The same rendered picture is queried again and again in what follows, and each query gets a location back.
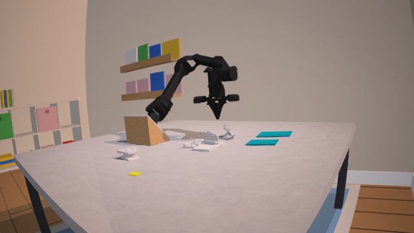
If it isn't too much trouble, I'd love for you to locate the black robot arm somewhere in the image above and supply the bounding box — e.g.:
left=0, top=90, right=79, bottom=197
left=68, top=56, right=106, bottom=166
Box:
left=146, top=54, right=238, bottom=124

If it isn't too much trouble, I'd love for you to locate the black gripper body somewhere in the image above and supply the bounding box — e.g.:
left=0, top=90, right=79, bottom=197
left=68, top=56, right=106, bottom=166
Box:
left=193, top=82, right=239, bottom=104

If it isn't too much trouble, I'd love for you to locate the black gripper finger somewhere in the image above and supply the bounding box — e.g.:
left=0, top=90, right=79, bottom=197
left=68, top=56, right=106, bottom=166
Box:
left=207, top=102, right=217, bottom=119
left=217, top=102, right=226, bottom=120

